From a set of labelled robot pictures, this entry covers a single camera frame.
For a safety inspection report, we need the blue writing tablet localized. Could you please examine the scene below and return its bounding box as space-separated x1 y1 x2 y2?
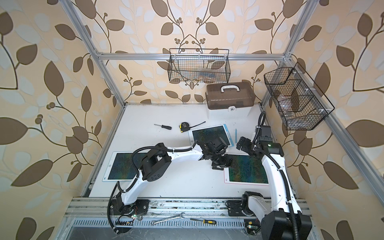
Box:
188 124 234 147
102 151 136 182

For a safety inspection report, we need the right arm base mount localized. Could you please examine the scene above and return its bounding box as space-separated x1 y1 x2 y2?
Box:
226 196 271 219

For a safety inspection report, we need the silver wrench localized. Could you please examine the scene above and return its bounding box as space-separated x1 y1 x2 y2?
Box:
151 212 185 226

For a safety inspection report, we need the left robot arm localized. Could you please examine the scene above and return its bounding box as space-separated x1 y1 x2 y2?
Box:
108 138 233 213

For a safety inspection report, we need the brown lid storage box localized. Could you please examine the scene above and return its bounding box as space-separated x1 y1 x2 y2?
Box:
206 82 256 120

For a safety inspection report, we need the aluminium frame rail front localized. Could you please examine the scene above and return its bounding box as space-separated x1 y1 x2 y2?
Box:
64 197 311 220

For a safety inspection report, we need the black wire basket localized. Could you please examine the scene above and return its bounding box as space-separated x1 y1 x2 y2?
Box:
166 48 231 84
264 63 335 131

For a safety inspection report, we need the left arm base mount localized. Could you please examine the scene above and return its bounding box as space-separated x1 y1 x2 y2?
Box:
108 198 150 216

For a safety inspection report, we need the black wire basket back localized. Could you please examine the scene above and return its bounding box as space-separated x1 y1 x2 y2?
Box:
166 48 231 84

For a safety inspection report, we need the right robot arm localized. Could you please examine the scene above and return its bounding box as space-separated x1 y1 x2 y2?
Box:
237 111 313 240

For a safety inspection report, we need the black handled screwdriver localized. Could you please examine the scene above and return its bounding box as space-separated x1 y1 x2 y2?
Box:
155 124 172 130

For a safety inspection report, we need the black wire basket right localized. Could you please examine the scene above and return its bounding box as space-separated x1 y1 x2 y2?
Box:
264 63 335 131

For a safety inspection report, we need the pink writing tablet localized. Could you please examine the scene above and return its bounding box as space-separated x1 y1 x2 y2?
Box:
224 154 268 186

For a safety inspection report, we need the black yellow tape measure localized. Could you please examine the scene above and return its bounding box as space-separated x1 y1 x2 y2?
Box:
179 121 205 133

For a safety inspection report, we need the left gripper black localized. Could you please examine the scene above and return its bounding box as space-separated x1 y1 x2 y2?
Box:
210 151 240 170

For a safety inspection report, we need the yellow black screwdriver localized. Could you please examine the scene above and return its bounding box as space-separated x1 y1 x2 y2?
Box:
190 218 217 225

